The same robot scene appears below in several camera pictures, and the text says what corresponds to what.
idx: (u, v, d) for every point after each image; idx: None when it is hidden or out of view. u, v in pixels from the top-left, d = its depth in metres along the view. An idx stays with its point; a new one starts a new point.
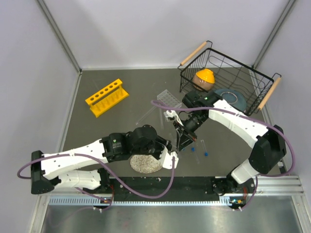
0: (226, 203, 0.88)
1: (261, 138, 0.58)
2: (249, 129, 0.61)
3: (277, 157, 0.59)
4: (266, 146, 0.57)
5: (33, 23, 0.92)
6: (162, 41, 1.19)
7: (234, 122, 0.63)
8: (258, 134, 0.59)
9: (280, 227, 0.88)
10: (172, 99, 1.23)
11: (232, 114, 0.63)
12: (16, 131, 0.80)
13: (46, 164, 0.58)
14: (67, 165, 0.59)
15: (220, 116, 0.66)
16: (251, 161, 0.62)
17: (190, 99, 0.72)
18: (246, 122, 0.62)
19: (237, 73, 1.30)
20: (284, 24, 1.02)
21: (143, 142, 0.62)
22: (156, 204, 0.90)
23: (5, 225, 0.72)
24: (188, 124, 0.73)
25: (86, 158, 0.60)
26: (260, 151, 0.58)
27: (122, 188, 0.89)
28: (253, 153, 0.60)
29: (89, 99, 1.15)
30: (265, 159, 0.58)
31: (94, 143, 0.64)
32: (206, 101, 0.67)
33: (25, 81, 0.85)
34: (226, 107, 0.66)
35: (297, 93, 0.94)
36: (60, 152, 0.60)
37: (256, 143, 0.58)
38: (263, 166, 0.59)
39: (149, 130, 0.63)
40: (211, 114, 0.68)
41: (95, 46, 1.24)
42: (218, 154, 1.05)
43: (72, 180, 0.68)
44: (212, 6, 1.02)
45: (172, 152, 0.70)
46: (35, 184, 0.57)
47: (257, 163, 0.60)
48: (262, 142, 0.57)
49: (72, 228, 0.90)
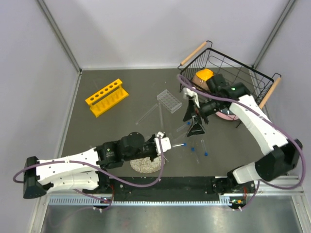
0: (226, 203, 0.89)
1: (277, 147, 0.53)
2: (268, 135, 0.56)
3: (284, 170, 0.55)
4: (279, 158, 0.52)
5: (33, 23, 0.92)
6: (162, 41, 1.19)
7: (253, 123, 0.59)
8: (275, 143, 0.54)
9: (280, 227, 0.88)
10: (172, 99, 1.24)
11: (255, 115, 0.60)
12: (16, 131, 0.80)
13: (41, 170, 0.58)
14: (62, 171, 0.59)
15: (242, 113, 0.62)
16: (257, 165, 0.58)
17: (215, 83, 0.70)
18: (267, 127, 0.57)
19: (237, 73, 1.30)
20: (284, 24, 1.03)
21: (131, 150, 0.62)
22: (156, 204, 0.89)
23: (5, 225, 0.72)
24: (205, 107, 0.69)
25: (80, 165, 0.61)
26: (271, 160, 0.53)
27: (122, 188, 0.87)
28: (262, 158, 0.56)
29: (89, 99, 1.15)
30: (272, 169, 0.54)
31: (88, 151, 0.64)
32: (233, 91, 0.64)
33: (25, 81, 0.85)
34: (251, 104, 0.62)
35: (298, 93, 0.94)
36: (55, 158, 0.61)
37: (270, 152, 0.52)
38: (268, 174, 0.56)
39: (135, 138, 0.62)
40: (233, 107, 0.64)
41: (96, 46, 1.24)
42: (218, 154, 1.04)
43: (66, 183, 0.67)
44: (212, 6, 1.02)
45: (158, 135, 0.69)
46: (28, 189, 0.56)
47: (262, 169, 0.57)
48: (276, 152, 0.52)
49: (72, 227, 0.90)
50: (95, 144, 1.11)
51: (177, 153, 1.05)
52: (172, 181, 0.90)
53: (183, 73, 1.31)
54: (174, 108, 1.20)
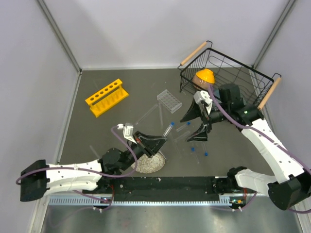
0: (226, 203, 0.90)
1: (293, 178, 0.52)
2: (283, 163, 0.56)
3: (299, 199, 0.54)
4: (296, 189, 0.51)
5: (33, 23, 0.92)
6: (162, 41, 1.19)
7: (268, 149, 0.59)
8: (291, 173, 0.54)
9: (280, 227, 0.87)
10: (172, 99, 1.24)
11: (270, 142, 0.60)
12: (16, 130, 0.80)
13: (50, 173, 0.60)
14: (70, 177, 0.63)
15: (256, 139, 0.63)
16: (272, 192, 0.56)
17: (230, 98, 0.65)
18: (282, 155, 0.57)
19: (237, 73, 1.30)
20: (284, 25, 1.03)
21: (115, 165, 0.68)
22: (156, 204, 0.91)
23: (5, 225, 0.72)
24: (213, 114, 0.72)
25: (86, 173, 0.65)
26: (285, 189, 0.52)
27: (122, 188, 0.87)
28: (277, 187, 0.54)
29: (89, 99, 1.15)
30: (287, 199, 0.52)
31: (93, 161, 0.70)
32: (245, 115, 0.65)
33: (25, 81, 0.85)
34: (265, 129, 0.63)
35: (298, 93, 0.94)
36: (64, 164, 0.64)
37: (287, 182, 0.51)
38: (283, 202, 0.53)
39: (112, 154, 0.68)
40: (246, 131, 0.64)
41: (96, 46, 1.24)
42: (218, 154, 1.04)
43: (62, 185, 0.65)
44: (212, 6, 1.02)
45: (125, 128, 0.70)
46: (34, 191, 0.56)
47: (277, 198, 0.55)
48: (292, 183, 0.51)
49: (72, 228, 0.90)
50: (95, 144, 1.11)
51: (178, 153, 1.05)
52: (172, 181, 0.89)
53: (183, 73, 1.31)
54: (175, 108, 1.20)
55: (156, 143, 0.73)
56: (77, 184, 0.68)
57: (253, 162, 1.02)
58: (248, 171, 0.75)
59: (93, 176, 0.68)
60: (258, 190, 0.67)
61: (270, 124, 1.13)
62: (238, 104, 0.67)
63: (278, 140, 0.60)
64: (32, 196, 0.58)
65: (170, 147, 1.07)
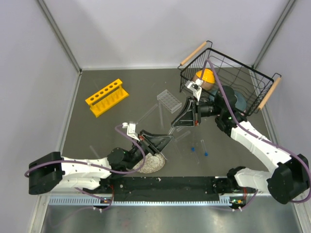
0: (226, 203, 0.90)
1: (283, 166, 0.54)
2: (271, 154, 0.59)
3: (300, 190, 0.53)
4: (286, 174, 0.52)
5: (33, 23, 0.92)
6: (162, 41, 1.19)
7: (255, 145, 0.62)
8: (279, 160, 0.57)
9: (280, 227, 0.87)
10: (172, 99, 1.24)
11: (256, 138, 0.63)
12: (16, 130, 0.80)
13: (65, 166, 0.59)
14: (83, 171, 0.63)
15: (243, 138, 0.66)
16: (270, 188, 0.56)
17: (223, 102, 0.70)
18: (268, 147, 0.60)
19: (237, 73, 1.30)
20: (284, 24, 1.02)
21: (120, 164, 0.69)
22: (156, 204, 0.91)
23: (5, 225, 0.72)
24: (203, 108, 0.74)
25: (97, 168, 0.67)
26: (280, 179, 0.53)
27: (122, 188, 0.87)
28: (272, 179, 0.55)
29: (89, 99, 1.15)
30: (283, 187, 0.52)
31: (103, 159, 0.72)
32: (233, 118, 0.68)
33: (25, 81, 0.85)
34: (250, 128, 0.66)
35: (298, 93, 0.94)
36: (77, 159, 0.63)
37: (276, 170, 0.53)
38: (282, 194, 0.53)
39: (116, 153, 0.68)
40: (233, 133, 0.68)
41: (95, 46, 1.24)
42: (218, 154, 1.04)
43: (70, 181, 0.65)
44: (212, 7, 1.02)
45: (129, 126, 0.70)
46: (47, 181, 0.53)
47: (276, 191, 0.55)
48: (283, 171, 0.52)
49: (72, 228, 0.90)
50: (95, 144, 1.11)
51: (178, 153, 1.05)
52: (172, 181, 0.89)
53: (183, 72, 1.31)
54: (176, 108, 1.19)
55: (160, 141, 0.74)
56: (82, 181, 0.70)
57: (254, 163, 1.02)
58: (247, 169, 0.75)
59: (101, 174, 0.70)
60: (258, 188, 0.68)
61: (270, 124, 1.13)
62: None
63: (262, 134, 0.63)
64: (41, 189, 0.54)
65: (170, 147, 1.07)
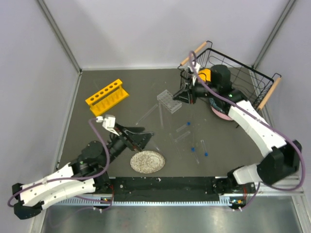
0: (226, 203, 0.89)
1: (276, 149, 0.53)
2: (266, 137, 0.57)
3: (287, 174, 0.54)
4: (279, 159, 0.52)
5: (33, 23, 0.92)
6: (162, 41, 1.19)
7: (251, 125, 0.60)
8: (273, 144, 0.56)
9: (280, 227, 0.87)
10: (171, 100, 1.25)
11: (254, 119, 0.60)
12: (17, 130, 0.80)
13: (25, 195, 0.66)
14: (43, 191, 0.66)
15: (240, 118, 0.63)
16: (260, 169, 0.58)
17: (220, 81, 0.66)
18: (265, 130, 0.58)
19: (237, 73, 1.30)
20: (284, 24, 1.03)
21: (98, 159, 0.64)
22: (156, 204, 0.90)
23: (5, 225, 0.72)
24: (198, 89, 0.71)
25: (57, 183, 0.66)
26: (271, 161, 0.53)
27: (122, 188, 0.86)
28: (264, 161, 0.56)
29: (89, 99, 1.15)
30: (272, 171, 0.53)
31: (64, 167, 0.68)
32: (232, 98, 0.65)
33: (25, 81, 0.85)
34: (249, 108, 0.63)
35: (298, 93, 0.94)
36: (36, 181, 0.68)
37: (270, 153, 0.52)
38: (269, 176, 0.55)
39: (94, 147, 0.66)
40: (232, 112, 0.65)
41: (95, 47, 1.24)
42: (218, 154, 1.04)
43: (57, 196, 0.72)
44: (212, 6, 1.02)
45: (105, 122, 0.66)
46: (17, 211, 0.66)
47: (264, 173, 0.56)
48: (275, 154, 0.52)
49: (72, 228, 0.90)
50: None
51: (177, 154, 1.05)
52: (172, 181, 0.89)
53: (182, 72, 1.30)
54: (176, 108, 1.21)
55: (142, 138, 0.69)
56: (73, 189, 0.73)
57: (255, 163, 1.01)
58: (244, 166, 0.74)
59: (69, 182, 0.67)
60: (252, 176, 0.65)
61: (270, 124, 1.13)
62: (227, 89, 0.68)
63: (261, 117, 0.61)
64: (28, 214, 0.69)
65: (170, 147, 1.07)
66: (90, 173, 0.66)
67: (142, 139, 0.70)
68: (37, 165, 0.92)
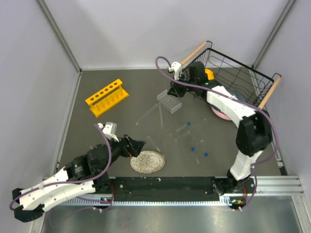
0: (226, 203, 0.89)
1: (246, 118, 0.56)
2: (238, 110, 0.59)
3: (262, 142, 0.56)
4: (249, 126, 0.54)
5: (33, 23, 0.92)
6: (162, 41, 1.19)
7: (226, 104, 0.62)
8: (244, 115, 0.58)
9: (280, 227, 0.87)
10: (172, 99, 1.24)
11: (227, 97, 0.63)
12: (16, 130, 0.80)
13: (24, 200, 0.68)
14: (41, 195, 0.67)
15: (216, 100, 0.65)
16: (238, 141, 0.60)
17: (196, 74, 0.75)
18: (237, 105, 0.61)
19: (237, 73, 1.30)
20: (284, 24, 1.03)
21: (99, 163, 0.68)
22: (156, 204, 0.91)
23: (5, 225, 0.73)
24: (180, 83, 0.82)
25: (53, 187, 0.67)
26: (244, 130, 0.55)
27: (122, 188, 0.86)
28: (239, 132, 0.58)
29: (89, 99, 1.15)
30: (246, 139, 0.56)
31: (60, 171, 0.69)
32: (209, 85, 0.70)
33: (25, 81, 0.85)
34: (222, 91, 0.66)
35: (297, 93, 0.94)
36: (34, 186, 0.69)
37: (241, 122, 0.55)
38: (246, 145, 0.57)
39: (100, 150, 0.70)
40: (209, 97, 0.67)
41: (95, 46, 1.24)
42: (218, 154, 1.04)
43: (57, 199, 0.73)
44: (211, 6, 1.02)
45: (105, 127, 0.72)
46: (19, 215, 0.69)
47: (242, 143, 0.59)
48: (246, 123, 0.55)
49: (72, 228, 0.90)
50: (95, 144, 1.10)
51: (177, 153, 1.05)
52: (172, 181, 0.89)
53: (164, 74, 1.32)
54: (176, 108, 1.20)
55: (137, 144, 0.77)
56: (72, 191, 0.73)
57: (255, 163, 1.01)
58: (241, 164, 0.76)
59: (65, 185, 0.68)
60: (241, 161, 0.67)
61: None
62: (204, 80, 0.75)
63: (233, 95, 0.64)
64: (30, 216, 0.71)
65: (170, 147, 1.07)
66: (85, 176, 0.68)
67: (137, 145, 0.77)
68: (37, 165, 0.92)
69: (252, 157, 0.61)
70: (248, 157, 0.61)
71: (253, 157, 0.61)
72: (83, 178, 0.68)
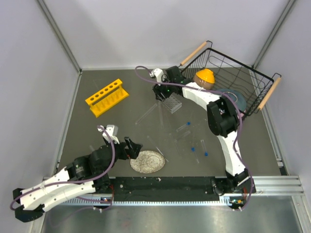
0: (226, 203, 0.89)
1: (212, 103, 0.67)
2: (206, 98, 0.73)
3: (228, 123, 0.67)
4: (214, 108, 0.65)
5: (33, 23, 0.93)
6: (162, 40, 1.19)
7: (197, 95, 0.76)
8: (211, 100, 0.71)
9: (280, 227, 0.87)
10: (171, 99, 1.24)
11: (197, 90, 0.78)
12: (16, 129, 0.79)
13: (25, 200, 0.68)
14: (42, 195, 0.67)
15: (190, 93, 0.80)
16: (210, 124, 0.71)
17: (172, 75, 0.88)
18: (205, 94, 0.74)
19: (237, 73, 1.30)
20: (284, 24, 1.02)
21: (102, 163, 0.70)
22: (156, 204, 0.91)
23: (5, 225, 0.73)
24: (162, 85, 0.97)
25: (54, 187, 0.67)
26: (210, 113, 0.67)
27: (122, 188, 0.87)
28: (208, 116, 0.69)
29: (89, 99, 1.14)
30: (214, 120, 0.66)
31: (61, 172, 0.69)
32: (183, 83, 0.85)
33: (25, 81, 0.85)
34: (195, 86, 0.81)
35: (297, 92, 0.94)
36: (35, 186, 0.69)
37: (207, 106, 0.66)
38: (215, 126, 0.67)
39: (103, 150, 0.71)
40: (184, 93, 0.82)
41: (95, 46, 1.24)
42: (218, 153, 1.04)
43: (57, 199, 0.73)
44: (211, 6, 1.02)
45: (108, 128, 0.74)
46: (20, 215, 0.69)
47: (213, 125, 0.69)
48: (211, 106, 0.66)
49: (72, 228, 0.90)
50: (95, 144, 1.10)
51: (177, 153, 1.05)
52: (172, 181, 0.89)
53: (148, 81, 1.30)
54: (176, 108, 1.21)
55: (135, 147, 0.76)
56: (72, 191, 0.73)
57: (256, 163, 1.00)
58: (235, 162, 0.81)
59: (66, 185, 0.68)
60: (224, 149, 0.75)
61: (270, 124, 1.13)
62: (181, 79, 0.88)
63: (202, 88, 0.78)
64: (30, 216, 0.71)
65: (170, 147, 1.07)
66: (86, 176, 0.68)
67: (135, 148, 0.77)
68: (37, 165, 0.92)
69: (227, 138, 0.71)
70: (222, 137, 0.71)
71: (227, 138, 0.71)
72: (84, 178, 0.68)
